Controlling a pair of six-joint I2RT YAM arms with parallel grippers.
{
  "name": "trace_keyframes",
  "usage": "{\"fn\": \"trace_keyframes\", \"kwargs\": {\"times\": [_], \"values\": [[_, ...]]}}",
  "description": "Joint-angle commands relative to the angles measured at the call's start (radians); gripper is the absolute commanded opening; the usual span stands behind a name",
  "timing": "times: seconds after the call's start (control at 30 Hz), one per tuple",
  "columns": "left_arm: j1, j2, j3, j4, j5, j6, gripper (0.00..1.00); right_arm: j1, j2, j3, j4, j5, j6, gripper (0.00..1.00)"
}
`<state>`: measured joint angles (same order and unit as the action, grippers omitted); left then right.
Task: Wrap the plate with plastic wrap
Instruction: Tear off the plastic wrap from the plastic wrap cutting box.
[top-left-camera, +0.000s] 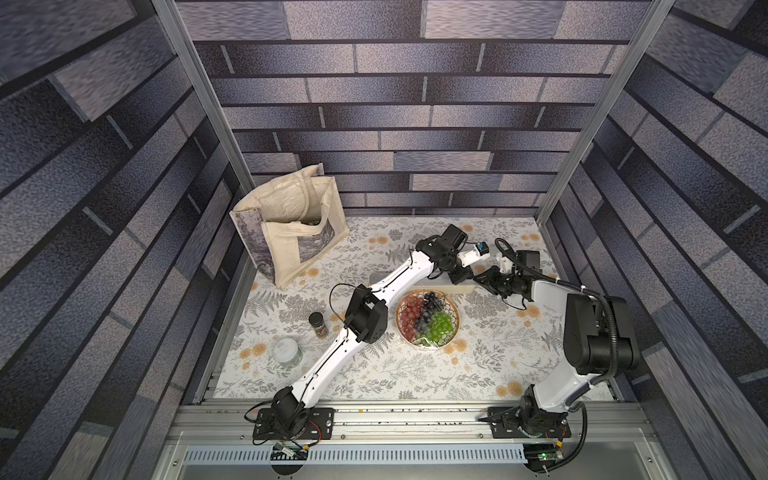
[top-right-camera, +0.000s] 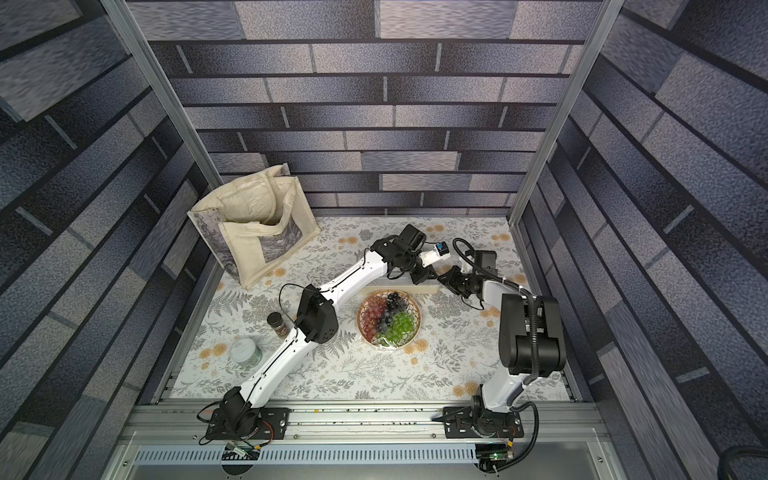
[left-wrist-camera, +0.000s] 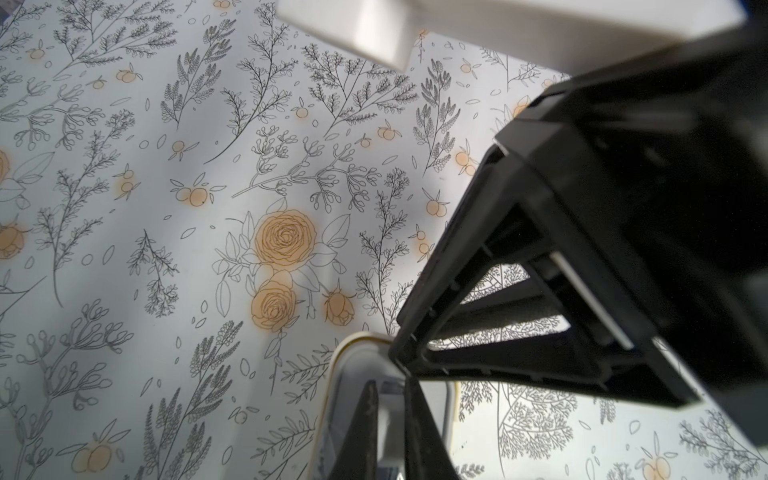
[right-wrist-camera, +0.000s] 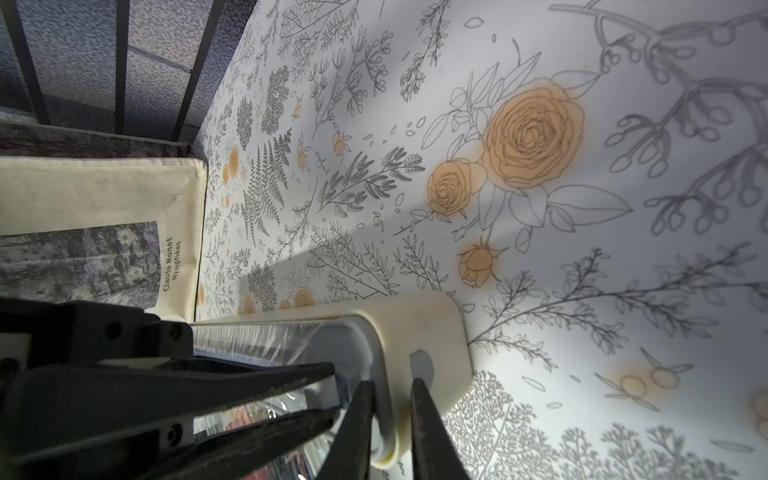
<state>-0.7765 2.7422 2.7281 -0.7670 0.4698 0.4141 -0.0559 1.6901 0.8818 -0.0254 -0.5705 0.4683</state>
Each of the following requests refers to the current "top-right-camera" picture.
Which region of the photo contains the red grape bunch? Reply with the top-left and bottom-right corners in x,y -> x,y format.
360,296 -> 387,341

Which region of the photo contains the cream plastic wrap dispenser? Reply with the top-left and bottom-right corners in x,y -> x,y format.
368,281 -> 440,295

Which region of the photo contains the green grape bunch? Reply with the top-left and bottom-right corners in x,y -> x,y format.
378,312 -> 417,348

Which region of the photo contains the black grape bunch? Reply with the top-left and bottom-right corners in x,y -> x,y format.
379,292 -> 409,328

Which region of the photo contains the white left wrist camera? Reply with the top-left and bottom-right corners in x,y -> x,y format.
419,241 -> 451,267

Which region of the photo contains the aluminium mounting rail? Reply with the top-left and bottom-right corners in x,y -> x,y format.
117,399 -> 610,445

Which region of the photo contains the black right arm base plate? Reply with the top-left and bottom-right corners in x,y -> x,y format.
433,406 -> 525,439

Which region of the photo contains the dark spice jar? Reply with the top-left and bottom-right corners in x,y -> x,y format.
267,312 -> 291,338

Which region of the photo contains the green lidded tin can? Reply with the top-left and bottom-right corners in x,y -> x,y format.
229,337 -> 263,369

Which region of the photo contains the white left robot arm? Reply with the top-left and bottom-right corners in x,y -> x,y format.
206,225 -> 450,441

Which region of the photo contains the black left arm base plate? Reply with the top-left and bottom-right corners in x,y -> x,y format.
197,408 -> 291,441

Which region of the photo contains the cream canvas tote bag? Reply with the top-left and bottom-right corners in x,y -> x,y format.
187,163 -> 320,289

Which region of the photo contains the clear plastic wrap sheet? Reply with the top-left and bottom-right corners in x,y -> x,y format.
355,287 -> 424,351

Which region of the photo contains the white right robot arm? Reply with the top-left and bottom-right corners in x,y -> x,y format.
434,249 -> 567,439

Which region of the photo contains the perforated white cable tray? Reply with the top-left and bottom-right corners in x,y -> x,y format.
134,443 -> 478,466

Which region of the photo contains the black corrugated cable conduit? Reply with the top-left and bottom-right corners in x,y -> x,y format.
451,237 -> 541,472

